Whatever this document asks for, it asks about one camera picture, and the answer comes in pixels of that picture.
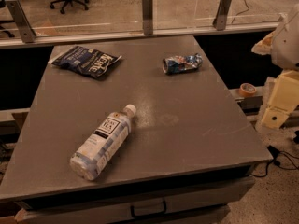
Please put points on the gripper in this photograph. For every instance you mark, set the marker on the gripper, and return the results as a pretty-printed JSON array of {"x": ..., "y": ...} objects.
[{"x": 288, "y": 48}]

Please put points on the blue chip bag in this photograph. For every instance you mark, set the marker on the blue chip bag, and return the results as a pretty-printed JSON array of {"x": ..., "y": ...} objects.
[{"x": 84, "y": 61}]

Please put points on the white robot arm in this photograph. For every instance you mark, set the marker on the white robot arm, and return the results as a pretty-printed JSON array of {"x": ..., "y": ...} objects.
[{"x": 283, "y": 47}]

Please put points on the orange tape roll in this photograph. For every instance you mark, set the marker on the orange tape roll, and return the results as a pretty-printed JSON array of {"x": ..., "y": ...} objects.
[{"x": 247, "y": 90}]

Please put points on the grey table drawer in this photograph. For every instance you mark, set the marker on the grey table drawer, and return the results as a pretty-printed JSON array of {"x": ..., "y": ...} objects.
[{"x": 202, "y": 204}]

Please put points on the white tea bottle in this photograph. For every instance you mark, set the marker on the white tea bottle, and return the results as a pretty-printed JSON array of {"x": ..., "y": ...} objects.
[{"x": 94, "y": 154}]

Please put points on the glass barrier panel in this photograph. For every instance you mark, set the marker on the glass barrier panel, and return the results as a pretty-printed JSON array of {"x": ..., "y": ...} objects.
[{"x": 116, "y": 16}]

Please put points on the right metal glass bracket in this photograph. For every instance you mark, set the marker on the right metal glass bracket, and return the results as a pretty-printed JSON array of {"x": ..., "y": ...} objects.
[{"x": 220, "y": 20}]

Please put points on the metal glass bracket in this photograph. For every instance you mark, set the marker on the metal glass bracket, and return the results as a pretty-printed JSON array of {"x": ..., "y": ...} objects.
[
  {"x": 147, "y": 15},
  {"x": 26, "y": 32},
  {"x": 220, "y": 20}
]

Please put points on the black drawer handle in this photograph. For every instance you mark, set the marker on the black drawer handle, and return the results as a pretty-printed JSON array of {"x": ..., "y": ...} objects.
[{"x": 148, "y": 209}]

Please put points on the middle metal glass bracket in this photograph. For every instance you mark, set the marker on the middle metal glass bracket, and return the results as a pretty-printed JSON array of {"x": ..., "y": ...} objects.
[{"x": 147, "y": 15}]

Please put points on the left metal glass bracket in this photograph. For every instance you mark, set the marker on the left metal glass bracket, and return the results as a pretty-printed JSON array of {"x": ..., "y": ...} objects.
[{"x": 26, "y": 32}]

